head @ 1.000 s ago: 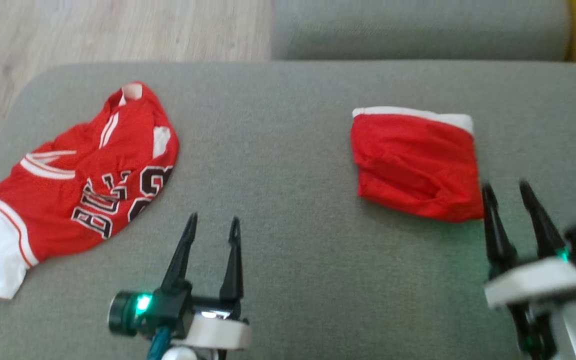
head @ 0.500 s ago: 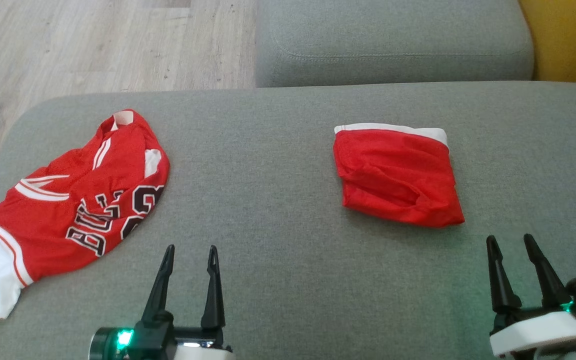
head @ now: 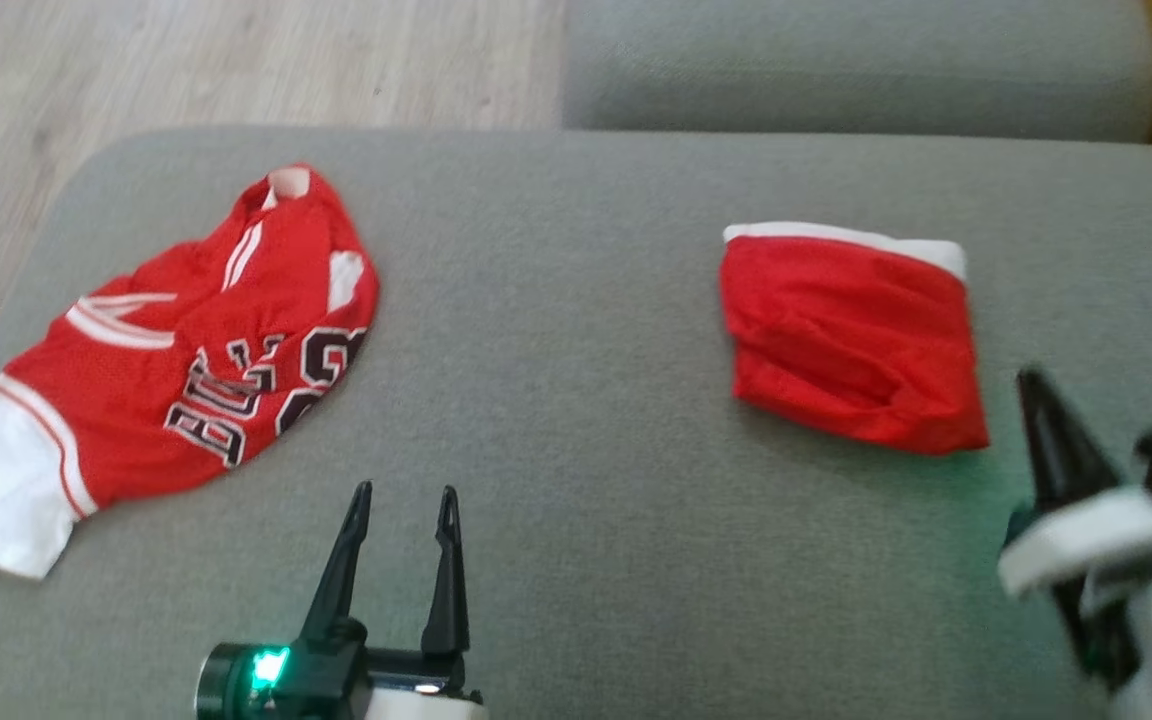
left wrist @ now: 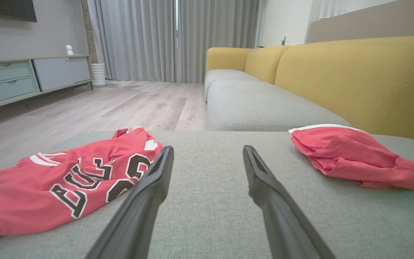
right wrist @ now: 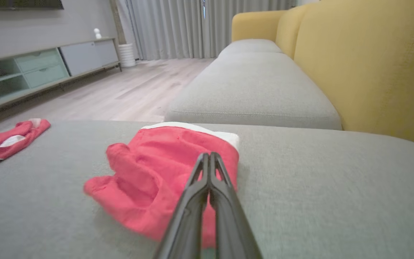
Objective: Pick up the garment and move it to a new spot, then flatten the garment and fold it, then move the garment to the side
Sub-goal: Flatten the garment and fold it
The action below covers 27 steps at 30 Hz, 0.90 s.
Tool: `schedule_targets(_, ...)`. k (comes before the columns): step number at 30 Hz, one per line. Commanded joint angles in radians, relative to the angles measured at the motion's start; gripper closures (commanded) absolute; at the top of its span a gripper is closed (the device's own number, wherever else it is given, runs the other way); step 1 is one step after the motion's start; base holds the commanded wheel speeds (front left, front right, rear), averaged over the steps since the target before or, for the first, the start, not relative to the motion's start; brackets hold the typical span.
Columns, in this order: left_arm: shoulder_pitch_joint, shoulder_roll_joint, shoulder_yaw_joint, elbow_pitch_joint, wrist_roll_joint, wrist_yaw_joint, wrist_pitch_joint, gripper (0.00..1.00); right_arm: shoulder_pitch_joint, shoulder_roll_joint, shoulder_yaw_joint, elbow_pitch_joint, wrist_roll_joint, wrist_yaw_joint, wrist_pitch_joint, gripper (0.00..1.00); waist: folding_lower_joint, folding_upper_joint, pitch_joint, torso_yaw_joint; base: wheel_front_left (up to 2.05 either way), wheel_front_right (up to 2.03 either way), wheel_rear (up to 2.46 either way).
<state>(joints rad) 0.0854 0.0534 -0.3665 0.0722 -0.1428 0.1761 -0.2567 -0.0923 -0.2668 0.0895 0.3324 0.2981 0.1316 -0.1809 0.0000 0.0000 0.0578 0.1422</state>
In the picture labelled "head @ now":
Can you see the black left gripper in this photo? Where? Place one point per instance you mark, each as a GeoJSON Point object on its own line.
{"type": "Point", "coordinates": [316, 680]}

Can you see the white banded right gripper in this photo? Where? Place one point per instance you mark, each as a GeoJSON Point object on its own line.
{"type": "Point", "coordinates": [1086, 535]}

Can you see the red shorts with white waistband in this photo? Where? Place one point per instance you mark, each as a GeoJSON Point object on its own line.
{"type": "Point", "coordinates": [846, 340]}

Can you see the red jersey with black letters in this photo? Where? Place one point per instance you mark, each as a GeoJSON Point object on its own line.
{"type": "Point", "coordinates": [146, 390]}

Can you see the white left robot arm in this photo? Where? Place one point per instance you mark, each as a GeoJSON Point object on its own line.
{"type": "Point", "coordinates": [426, 708]}

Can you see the large grey sofa seat cushion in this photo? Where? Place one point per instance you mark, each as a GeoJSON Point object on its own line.
{"type": "Point", "coordinates": [556, 400]}

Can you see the small grey sofa seat cushion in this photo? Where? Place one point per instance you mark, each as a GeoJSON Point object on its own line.
{"type": "Point", "coordinates": [836, 70]}

